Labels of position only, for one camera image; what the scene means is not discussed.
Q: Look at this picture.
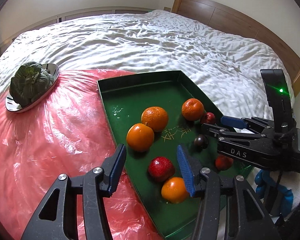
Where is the small red plum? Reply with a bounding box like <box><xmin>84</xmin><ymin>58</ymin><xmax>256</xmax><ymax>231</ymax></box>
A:
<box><xmin>200</xmin><ymin>112</ymin><xmax>216</xmax><ymax>124</ymax></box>

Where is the dark purple plum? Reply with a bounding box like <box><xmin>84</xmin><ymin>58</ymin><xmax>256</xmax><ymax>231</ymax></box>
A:
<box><xmin>193</xmin><ymin>134</ymin><xmax>209</xmax><ymax>152</ymax></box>

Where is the dark red plum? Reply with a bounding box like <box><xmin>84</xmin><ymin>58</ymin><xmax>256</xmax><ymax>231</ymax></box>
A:
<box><xmin>215</xmin><ymin>154</ymin><xmax>234</xmax><ymax>171</ymax></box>

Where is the small orange mandarin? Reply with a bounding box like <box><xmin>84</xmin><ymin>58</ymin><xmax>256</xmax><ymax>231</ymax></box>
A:
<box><xmin>126</xmin><ymin>123</ymin><xmax>154</xmax><ymax>152</ymax></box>

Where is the orange mandarin with stem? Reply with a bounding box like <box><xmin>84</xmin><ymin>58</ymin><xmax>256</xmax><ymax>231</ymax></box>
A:
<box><xmin>141</xmin><ymin>106</ymin><xmax>168</xmax><ymax>132</ymax></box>

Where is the blue gloved hand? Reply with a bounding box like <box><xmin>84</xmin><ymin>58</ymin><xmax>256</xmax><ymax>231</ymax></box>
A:
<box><xmin>255</xmin><ymin>170</ymin><xmax>294</xmax><ymax>217</ymax></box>

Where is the pink plastic sheet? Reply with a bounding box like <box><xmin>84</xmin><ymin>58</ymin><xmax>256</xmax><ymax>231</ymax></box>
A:
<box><xmin>0</xmin><ymin>68</ymin><xmax>163</xmax><ymax>240</ymax></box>

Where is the white bed duvet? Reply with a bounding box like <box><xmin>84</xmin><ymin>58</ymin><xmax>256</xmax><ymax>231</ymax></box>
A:
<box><xmin>0</xmin><ymin>10</ymin><xmax>284</xmax><ymax>119</ymax></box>

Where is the green rectangular tray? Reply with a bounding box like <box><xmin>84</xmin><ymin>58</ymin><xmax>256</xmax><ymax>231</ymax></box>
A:
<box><xmin>97</xmin><ymin>70</ymin><xmax>254</xmax><ymax>240</ymax></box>

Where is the wooden headboard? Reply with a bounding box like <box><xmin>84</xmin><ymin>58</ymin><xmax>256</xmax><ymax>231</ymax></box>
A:
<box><xmin>171</xmin><ymin>0</ymin><xmax>300</xmax><ymax>96</ymax></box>

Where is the silver plate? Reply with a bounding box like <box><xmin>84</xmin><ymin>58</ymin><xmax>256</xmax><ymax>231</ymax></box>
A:
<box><xmin>5</xmin><ymin>61</ymin><xmax>60</xmax><ymax>113</ymax></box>

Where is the green leafy vegetable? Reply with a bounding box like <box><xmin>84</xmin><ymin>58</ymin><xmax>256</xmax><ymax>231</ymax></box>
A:
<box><xmin>10</xmin><ymin>61</ymin><xmax>55</xmax><ymax>107</ymax></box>

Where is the black tracker mount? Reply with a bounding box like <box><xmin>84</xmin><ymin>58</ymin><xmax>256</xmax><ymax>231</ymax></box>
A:
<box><xmin>260</xmin><ymin>69</ymin><xmax>293</xmax><ymax>133</ymax></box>

